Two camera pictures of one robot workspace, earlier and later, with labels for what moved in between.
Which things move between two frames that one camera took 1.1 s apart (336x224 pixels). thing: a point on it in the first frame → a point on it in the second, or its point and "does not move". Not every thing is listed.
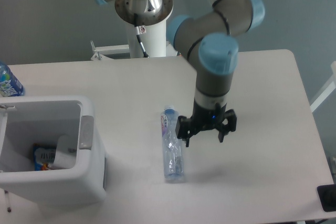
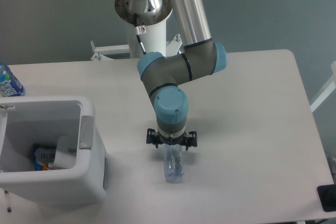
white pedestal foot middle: [170, 50] does not move
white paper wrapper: [65, 157] does not move
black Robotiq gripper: [206, 119] → [180, 140]
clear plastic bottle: [172, 147] does not move
